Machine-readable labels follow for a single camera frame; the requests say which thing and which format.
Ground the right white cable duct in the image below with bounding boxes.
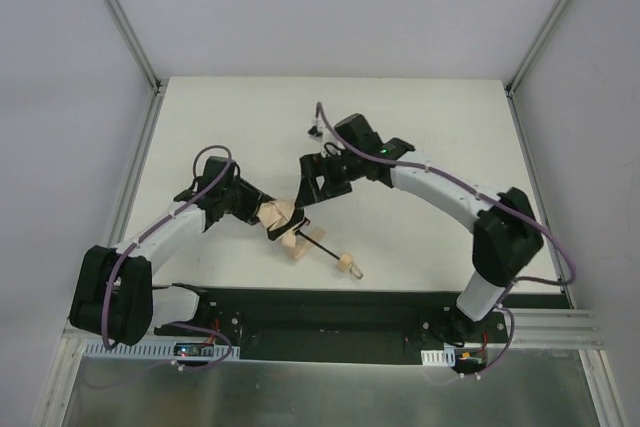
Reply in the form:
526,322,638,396
420,349,456,368

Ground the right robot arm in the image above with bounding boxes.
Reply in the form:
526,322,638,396
295,113,543,346

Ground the aluminium frame post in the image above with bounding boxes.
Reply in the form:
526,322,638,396
102,0,163,94
504,0,574,98

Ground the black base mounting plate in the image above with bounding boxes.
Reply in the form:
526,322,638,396
154,286,516,363

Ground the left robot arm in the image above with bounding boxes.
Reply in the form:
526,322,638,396
69,156,305,349

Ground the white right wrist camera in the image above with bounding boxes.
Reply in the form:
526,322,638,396
307,119,333,144

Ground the right aluminium frame post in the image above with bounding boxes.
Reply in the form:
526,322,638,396
504,0,574,98

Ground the beige folding umbrella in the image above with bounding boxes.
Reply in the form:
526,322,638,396
258,200,364,280

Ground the left white cable duct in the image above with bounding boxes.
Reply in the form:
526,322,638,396
84,341,240,362

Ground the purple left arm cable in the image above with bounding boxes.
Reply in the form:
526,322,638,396
101,145,235,352

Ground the left aluminium frame post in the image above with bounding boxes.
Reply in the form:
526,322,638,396
102,0,163,94

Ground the white cable duct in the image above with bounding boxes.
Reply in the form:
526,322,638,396
84,341,240,362
420,349,456,368

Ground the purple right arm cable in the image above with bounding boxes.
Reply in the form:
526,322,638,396
315,101,579,378

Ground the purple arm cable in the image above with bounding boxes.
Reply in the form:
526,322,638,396
101,145,235,352
315,101,579,378

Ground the aluminium front rail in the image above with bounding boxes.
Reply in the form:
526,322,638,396
512,309,604,350

